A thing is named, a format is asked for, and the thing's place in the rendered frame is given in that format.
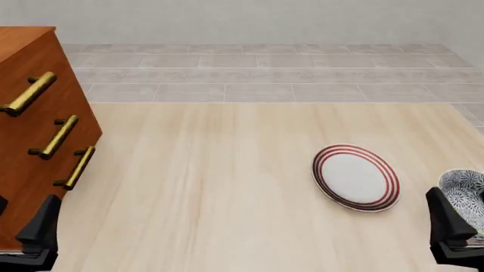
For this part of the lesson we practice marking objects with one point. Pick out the black white patterned bowl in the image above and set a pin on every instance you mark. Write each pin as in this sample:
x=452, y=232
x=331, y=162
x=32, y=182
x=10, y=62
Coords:
x=463, y=187

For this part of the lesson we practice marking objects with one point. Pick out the wooden cabinet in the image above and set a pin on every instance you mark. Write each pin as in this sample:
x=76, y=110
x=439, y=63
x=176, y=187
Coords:
x=30, y=136

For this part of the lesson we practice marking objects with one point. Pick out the white plate with red rings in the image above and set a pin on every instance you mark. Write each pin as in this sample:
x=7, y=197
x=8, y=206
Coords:
x=353, y=177

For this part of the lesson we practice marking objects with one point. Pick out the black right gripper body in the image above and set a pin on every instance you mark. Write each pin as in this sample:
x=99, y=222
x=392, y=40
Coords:
x=459, y=252

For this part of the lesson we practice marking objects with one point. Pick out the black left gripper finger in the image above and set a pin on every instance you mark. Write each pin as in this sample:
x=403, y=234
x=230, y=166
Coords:
x=2, y=205
x=41, y=226

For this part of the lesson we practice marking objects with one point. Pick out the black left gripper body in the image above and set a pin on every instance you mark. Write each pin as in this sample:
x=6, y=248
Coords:
x=30, y=260

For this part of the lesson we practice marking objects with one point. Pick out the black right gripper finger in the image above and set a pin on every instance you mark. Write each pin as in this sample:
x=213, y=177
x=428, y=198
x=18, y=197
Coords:
x=446, y=218

